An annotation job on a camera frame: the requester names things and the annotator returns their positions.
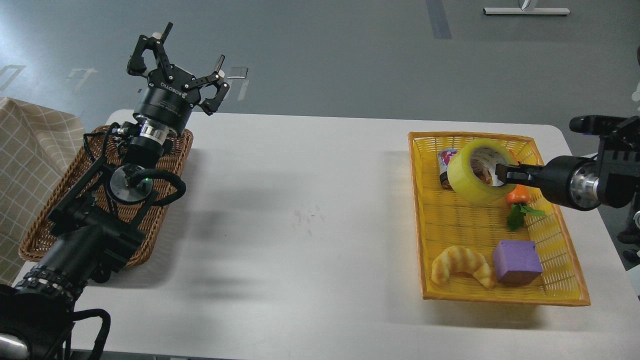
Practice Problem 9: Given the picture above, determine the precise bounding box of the toy croissant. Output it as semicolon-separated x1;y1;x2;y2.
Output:
430;245;497;289

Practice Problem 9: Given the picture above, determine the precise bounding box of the orange toy carrot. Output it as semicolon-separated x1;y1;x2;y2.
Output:
505;150;548;232

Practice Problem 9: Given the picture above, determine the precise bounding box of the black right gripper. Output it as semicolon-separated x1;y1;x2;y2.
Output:
494;155;594;211

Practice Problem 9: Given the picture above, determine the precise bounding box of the yellow plastic basket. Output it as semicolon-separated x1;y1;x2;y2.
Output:
407;131;591;306

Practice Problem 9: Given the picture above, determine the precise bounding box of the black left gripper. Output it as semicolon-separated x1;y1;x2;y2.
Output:
126;22;230;137

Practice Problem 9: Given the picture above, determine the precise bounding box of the purple cube block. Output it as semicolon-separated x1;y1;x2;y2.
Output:
492;239;543;286

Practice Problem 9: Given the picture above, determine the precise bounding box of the small soda can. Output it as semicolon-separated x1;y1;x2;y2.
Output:
437;148;458;191

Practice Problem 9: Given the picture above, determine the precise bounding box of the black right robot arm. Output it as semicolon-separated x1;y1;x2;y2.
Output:
495;115;640;211

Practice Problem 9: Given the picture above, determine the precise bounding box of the yellow tape roll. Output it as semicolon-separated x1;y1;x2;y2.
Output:
446;138;516;207

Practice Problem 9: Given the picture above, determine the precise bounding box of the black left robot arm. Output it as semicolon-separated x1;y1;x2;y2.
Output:
1;22;230;360

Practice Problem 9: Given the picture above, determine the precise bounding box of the white bar on floor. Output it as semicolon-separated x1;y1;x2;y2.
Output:
482;7;571;16

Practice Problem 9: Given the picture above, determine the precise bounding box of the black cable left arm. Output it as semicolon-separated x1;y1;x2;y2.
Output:
60;308;112;360

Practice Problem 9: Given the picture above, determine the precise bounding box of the beige checkered cloth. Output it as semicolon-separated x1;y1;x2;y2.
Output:
0;96;85;285

